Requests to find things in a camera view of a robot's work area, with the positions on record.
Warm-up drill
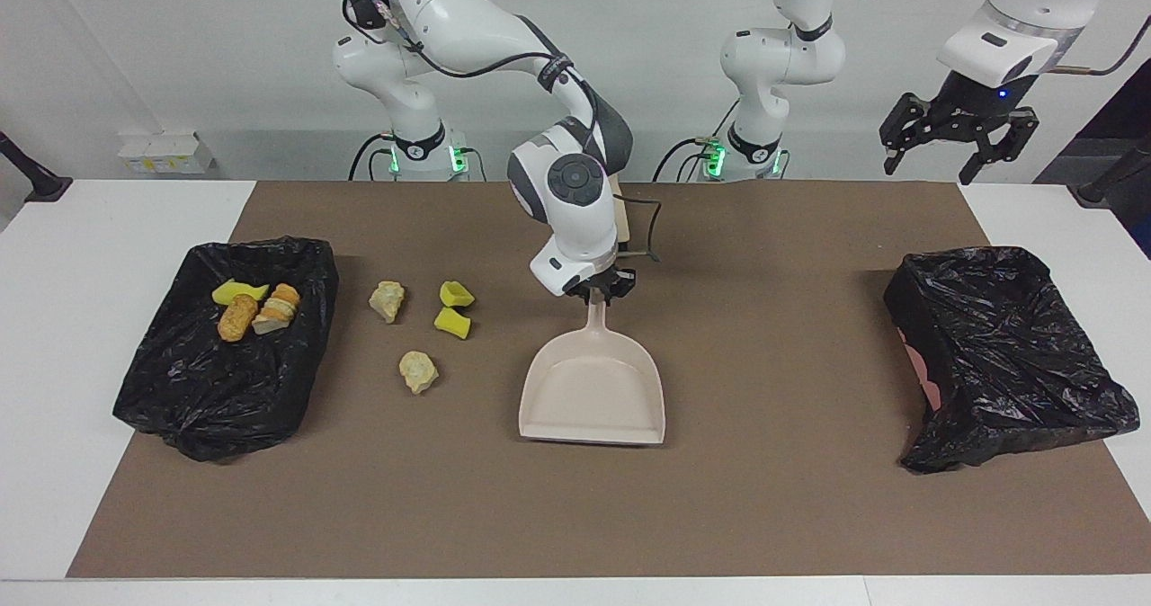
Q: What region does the large wavy yellow sponge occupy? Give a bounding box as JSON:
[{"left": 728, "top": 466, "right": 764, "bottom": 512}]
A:
[{"left": 211, "top": 280, "right": 271, "bottom": 306}]

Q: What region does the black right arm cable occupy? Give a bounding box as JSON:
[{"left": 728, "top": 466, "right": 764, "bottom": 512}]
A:
[{"left": 342, "top": 0, "right": 664, "bottom": 263}]

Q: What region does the pink bin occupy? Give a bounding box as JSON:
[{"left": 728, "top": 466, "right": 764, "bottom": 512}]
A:
[{"left": 902, "top": 329, "right": 942, "bottom": 412}]

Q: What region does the black base cable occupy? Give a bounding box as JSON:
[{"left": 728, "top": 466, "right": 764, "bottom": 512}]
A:
[
  {"left": 652, "top": 98, "right": 744, "bottom": 183},
  {"left": 348, "top": 132, "right": 487, "bottom": 183}
]

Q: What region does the white wall socket box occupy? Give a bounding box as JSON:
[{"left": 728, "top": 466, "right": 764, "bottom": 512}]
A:
[{"left": 119, "top": 131, "right": 215, "bottom": 175}]

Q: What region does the brown toy bread roll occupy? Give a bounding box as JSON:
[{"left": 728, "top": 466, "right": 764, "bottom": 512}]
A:
[{"left": 218, "top": 293, "right": 259, "bottom": 343}]

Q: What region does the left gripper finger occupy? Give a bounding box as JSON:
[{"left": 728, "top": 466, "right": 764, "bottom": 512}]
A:
[
  {"left": 959, "top": 110, "right": 1039, "bottom": 184},
  {"left": 881, "top": 94, "right": 929, "bottom": 175}
]

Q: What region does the beige plastic dustpan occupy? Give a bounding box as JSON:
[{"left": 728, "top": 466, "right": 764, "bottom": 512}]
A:
[{"left": 519, "top": 299, "right": 667, "bottom": 447}]

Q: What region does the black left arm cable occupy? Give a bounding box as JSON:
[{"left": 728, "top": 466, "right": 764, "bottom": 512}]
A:
[{"left": 832, "top": 0, "right": 1151, "bottom": 76}]

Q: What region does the black trash bag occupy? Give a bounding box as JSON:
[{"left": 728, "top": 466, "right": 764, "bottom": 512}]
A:
[
  {"left": 112, "top": 236, "right": 340, "bottom": 462},
  {"left": 883, "top": 245, "right": 1141, "bottom": 475}
]

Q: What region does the brown table mat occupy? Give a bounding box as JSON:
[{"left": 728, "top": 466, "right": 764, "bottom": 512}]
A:
[{"left": 65, "top": 180, "right": 1151, "bottom": 580}]

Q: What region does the black stand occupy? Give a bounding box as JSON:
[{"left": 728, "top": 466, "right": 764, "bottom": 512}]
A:
[
  {"left": 0, "top": 129, "right": 73, "bottom": 203},
  {"left": 1076, "top": 134, "right": 1151, "bottom": 207}
]

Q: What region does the striped toy croissant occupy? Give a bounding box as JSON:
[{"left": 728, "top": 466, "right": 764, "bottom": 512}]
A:
[{"left": 252, "top": 283, "right": 301, "bottom": 335}]

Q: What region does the pale foam piece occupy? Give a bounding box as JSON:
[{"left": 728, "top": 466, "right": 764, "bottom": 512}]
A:
[
  {"left": 369, "top": 281, "right": 406, "bottom": 325},
  {"left": 399, "top": 350, "right": 440, "bottom": 395}
]

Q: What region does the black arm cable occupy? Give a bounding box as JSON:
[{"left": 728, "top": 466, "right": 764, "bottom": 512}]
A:
[
  {"left": 832, "top": 0, "right": 1151, "bottom": 76},
  {"left": 342, "top": 0, "right": 664, "bottom": 263}
]

